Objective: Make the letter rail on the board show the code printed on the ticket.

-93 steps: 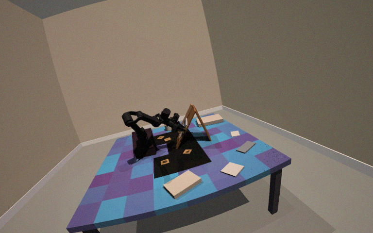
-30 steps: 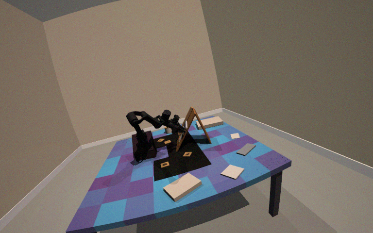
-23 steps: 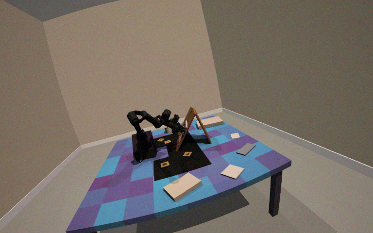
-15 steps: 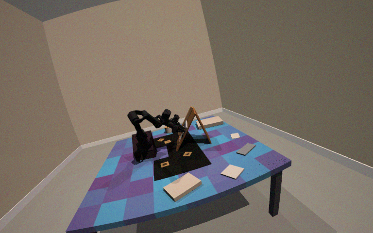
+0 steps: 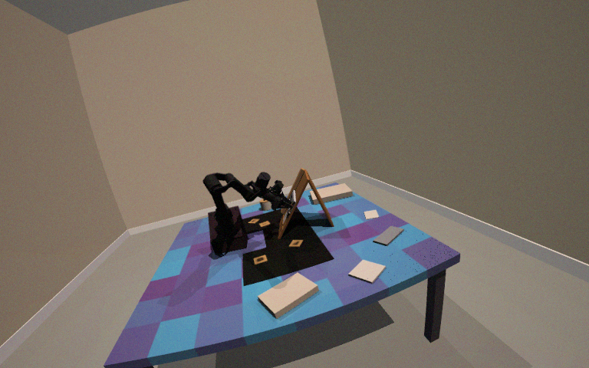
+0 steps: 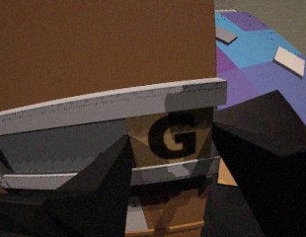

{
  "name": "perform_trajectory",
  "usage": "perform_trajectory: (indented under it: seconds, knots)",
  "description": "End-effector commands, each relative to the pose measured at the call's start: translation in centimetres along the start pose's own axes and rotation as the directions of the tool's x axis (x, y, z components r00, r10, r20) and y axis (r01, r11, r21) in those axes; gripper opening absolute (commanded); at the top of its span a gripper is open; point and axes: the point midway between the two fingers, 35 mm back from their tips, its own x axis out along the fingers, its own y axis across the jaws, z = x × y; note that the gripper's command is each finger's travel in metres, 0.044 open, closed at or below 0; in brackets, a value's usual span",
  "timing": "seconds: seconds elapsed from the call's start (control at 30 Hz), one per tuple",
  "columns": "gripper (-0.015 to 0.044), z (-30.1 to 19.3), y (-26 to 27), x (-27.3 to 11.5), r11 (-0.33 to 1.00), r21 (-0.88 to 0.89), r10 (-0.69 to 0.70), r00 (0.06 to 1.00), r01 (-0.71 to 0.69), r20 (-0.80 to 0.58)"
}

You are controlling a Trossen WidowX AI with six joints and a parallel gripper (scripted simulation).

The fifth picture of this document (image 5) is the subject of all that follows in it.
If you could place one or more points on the grey cylinder with orange top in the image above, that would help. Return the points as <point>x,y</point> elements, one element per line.
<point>265,205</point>

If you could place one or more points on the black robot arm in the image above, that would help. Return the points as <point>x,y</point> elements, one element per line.
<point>223,214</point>

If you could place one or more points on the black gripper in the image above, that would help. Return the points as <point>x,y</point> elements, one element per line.
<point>278,201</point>

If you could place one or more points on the grey flat rectangular tile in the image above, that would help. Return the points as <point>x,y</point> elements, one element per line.
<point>388,236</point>

